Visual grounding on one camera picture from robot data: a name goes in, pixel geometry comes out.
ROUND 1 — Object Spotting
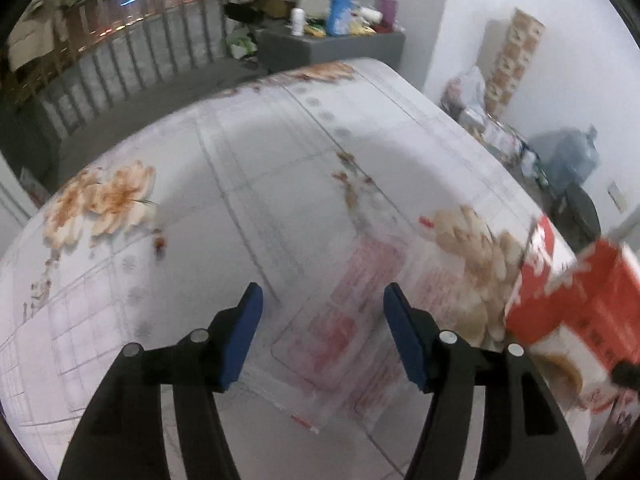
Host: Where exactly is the white wall socket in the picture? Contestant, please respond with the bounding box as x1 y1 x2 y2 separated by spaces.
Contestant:
608 182 628 214

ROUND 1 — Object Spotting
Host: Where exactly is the patterned cardboard box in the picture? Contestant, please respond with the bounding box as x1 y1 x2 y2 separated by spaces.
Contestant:
485 8 546 119

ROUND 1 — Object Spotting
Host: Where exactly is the white small bottle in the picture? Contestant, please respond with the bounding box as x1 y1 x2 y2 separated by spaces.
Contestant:
291 8 306 37

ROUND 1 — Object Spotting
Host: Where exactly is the clear red printed plastic bag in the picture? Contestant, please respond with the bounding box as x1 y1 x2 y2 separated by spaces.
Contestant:
242 234 471 431

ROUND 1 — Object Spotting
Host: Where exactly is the black round bag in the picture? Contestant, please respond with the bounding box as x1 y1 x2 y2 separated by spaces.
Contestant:
551 183 602 254

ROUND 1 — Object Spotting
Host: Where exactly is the pile of paper trash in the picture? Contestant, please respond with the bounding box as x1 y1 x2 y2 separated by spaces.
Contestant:
457 107 538 167

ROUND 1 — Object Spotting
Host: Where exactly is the empty water jug on floor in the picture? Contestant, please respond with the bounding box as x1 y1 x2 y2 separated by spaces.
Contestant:
542 125 600 195

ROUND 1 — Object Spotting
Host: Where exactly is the red white snack bag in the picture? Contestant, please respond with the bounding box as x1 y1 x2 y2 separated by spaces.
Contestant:
504 217 639 479

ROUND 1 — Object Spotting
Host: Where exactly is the metal railing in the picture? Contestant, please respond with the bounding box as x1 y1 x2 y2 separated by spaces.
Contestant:
0 0 262 151

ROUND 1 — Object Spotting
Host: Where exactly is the white plastic bag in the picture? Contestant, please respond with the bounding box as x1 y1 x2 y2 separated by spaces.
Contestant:
440 65 486 120

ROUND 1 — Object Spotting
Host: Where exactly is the purple cup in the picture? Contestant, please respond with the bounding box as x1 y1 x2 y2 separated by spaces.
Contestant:
378 0 398 28

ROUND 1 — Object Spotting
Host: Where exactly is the grey side table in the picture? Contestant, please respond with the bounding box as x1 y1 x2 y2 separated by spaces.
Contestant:
257 27 406 73

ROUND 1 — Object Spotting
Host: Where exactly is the blue detergent bottle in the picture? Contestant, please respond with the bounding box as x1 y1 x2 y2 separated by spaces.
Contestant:
326 0 352 37

